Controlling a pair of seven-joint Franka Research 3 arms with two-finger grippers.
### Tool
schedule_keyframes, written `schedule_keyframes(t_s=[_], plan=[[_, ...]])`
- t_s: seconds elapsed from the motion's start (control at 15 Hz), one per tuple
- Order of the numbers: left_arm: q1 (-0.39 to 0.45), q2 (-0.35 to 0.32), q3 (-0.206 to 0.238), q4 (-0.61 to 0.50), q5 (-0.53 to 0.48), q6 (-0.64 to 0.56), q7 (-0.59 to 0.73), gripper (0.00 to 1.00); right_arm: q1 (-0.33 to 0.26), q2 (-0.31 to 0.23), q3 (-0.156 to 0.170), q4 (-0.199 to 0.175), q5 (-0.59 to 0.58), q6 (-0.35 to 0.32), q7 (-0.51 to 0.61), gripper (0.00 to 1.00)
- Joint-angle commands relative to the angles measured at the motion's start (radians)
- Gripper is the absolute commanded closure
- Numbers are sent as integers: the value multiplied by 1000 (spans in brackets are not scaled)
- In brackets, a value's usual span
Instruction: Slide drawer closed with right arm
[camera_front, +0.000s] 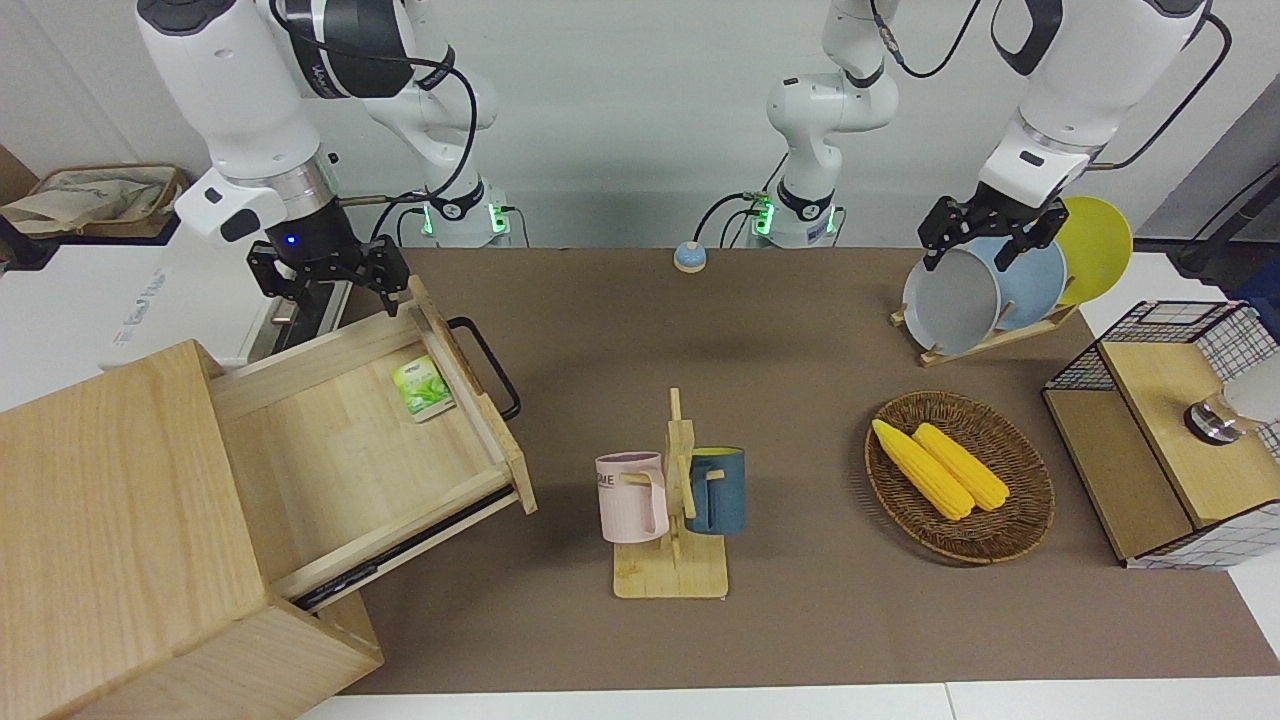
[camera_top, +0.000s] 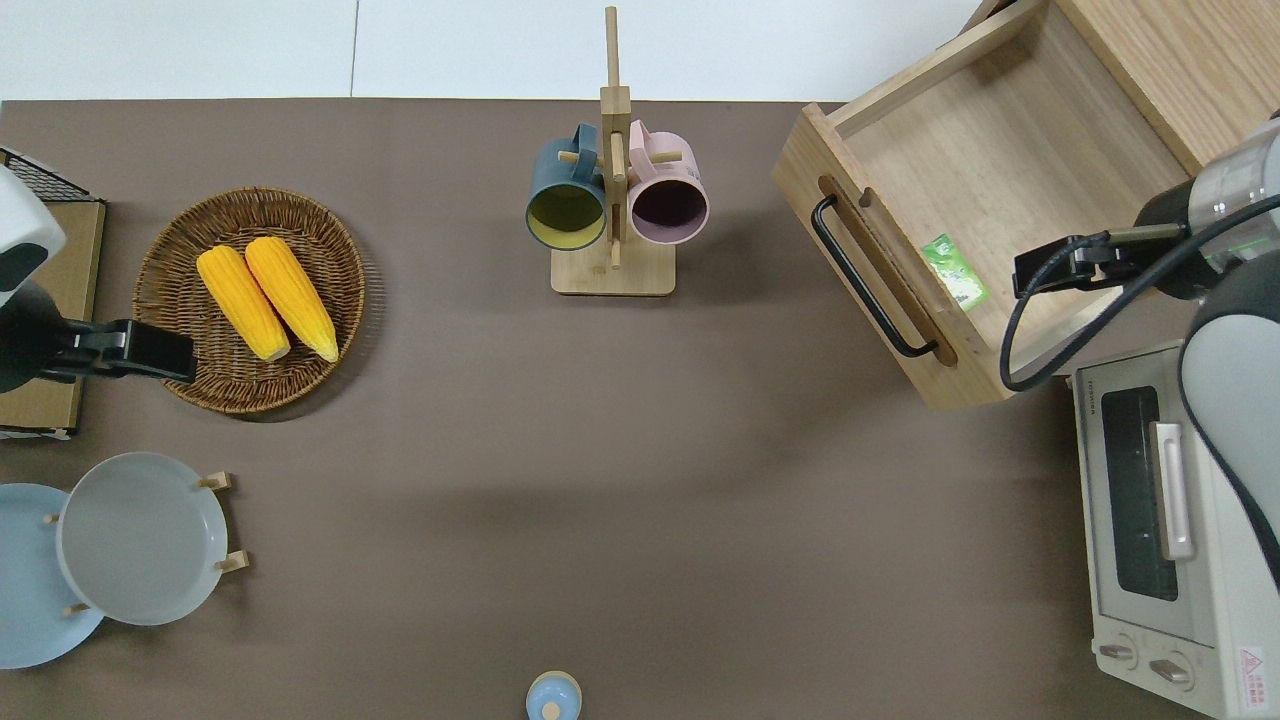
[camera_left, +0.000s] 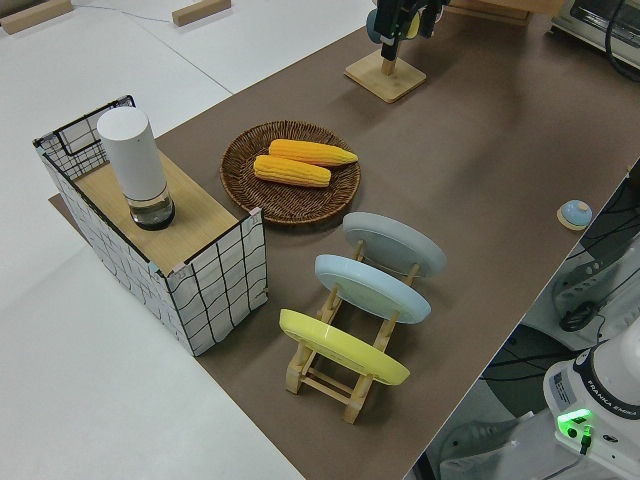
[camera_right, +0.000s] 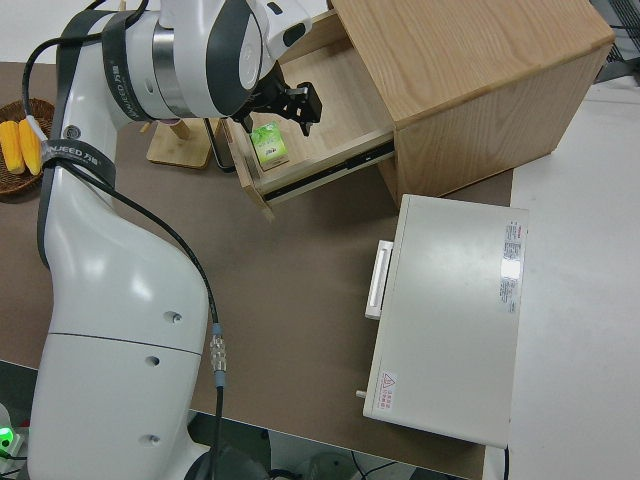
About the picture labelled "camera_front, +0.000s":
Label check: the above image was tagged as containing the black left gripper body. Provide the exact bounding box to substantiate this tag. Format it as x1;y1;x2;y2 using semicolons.
940;183;1069;241

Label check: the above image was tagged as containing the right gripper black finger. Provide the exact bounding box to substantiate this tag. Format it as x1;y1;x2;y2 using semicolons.
247;243;303;302
365;240;412;319

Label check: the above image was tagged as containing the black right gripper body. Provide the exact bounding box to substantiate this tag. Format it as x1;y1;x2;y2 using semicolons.
262;195;373;289

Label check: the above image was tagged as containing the light wooden drawer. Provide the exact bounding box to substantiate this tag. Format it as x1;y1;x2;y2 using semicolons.
208;275;538;611

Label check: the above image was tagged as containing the light blue plate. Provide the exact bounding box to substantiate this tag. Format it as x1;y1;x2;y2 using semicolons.
965;237;1068;332

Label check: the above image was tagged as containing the grey plate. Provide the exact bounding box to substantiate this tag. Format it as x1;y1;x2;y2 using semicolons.
902;248;1003;356

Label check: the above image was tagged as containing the yellow plate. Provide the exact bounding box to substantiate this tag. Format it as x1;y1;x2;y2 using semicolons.
1052;196;1134;307

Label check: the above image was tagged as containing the wooden plate rack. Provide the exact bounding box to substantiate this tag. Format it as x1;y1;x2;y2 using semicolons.
890;303;1079;368

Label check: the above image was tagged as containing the white toaster oven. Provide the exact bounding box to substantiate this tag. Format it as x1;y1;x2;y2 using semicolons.
97;215;353;373

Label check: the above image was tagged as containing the green tea packet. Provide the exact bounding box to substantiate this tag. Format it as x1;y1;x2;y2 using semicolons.
391;355;457;423

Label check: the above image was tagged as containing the brown woven tray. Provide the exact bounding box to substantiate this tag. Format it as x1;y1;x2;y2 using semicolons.
0;163;189;241

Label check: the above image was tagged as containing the beige paper bag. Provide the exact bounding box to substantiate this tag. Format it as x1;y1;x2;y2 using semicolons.
3;170;176;226

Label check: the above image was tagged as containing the brown table mat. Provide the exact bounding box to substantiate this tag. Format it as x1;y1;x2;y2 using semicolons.
300;247;1280;696

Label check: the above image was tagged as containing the black equipment stand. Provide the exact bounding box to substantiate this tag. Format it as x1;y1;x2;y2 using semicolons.
1170;165;1280;301

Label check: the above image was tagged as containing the yellow corn cob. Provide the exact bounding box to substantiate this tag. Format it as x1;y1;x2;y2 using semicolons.
912;423;1011;512
871;418;976;522

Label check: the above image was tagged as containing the frosted glass cup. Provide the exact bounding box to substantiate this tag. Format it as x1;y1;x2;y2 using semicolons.
1184;375;1280;446

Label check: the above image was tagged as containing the brown wicker basket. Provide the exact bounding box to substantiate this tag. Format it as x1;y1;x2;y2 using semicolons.
864;391;1056;566

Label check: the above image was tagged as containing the light wooden cabinet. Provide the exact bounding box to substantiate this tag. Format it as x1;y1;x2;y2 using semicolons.
0;340;384;720

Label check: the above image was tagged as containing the pink mug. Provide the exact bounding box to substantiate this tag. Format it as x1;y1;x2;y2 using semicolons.
595;452;670;544

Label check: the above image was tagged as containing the dark blue mug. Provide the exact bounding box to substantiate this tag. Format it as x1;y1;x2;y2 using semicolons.
685;446;747;536

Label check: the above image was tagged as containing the wooden mug rack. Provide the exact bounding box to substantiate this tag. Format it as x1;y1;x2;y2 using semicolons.
612;388;730;600

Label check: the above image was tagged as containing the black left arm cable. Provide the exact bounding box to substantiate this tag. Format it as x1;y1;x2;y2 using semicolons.
1085;10;1233;171
870;0;986;80

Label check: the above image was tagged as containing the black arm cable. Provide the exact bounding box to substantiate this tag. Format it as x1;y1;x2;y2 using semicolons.
268;0;479;246
1085;10;1233;171
870;0;986;80

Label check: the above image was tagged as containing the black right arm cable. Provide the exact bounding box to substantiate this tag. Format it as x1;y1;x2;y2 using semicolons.
268;0;479;246

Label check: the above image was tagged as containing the black base power cable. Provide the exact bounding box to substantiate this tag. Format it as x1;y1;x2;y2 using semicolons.
693;190;776;248

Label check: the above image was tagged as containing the wire and wood shelf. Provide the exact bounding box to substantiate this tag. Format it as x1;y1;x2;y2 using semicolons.
1042;300;1280;571

